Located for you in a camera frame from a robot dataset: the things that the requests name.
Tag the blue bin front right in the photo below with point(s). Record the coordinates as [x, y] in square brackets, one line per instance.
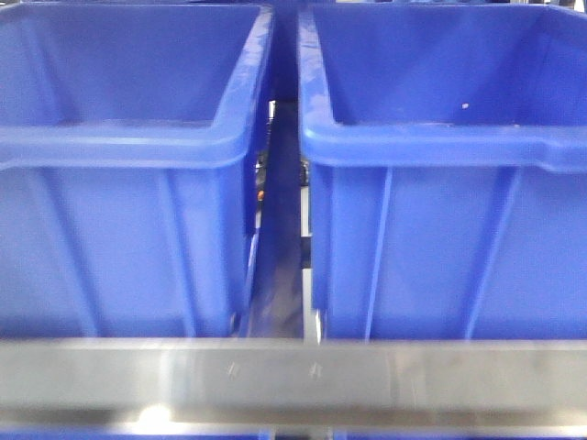
[447, 153]

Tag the blue bin front left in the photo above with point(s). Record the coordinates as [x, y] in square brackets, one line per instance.
[129, 136]

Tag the blue bin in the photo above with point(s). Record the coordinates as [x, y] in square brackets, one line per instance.
[447, 153]
[129, 136]

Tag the steel center divider rail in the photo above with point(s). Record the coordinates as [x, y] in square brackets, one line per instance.
[276, 309]

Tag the steel shelf front rail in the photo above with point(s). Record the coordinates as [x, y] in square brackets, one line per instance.
[289, 386]

